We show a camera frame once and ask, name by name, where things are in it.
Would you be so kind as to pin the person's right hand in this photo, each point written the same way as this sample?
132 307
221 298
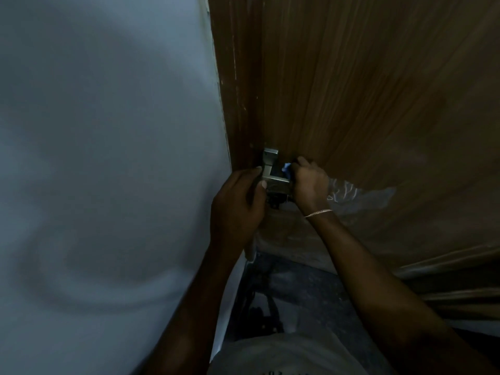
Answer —
310 187

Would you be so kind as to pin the person's left forearm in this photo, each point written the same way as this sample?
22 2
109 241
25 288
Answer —
195 316

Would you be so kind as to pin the blue wipe cloth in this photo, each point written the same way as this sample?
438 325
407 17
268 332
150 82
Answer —
287 167

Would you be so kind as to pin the brown wooden door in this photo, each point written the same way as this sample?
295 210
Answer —
390 74

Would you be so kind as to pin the person's right forearm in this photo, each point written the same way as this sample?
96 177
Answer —
390 292

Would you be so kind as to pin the person's left hand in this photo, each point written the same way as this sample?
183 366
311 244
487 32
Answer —
236 214

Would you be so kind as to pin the black door latch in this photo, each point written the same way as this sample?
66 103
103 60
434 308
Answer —
278 199

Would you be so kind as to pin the white printed t-shirt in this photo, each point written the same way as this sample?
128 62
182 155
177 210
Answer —
289 355

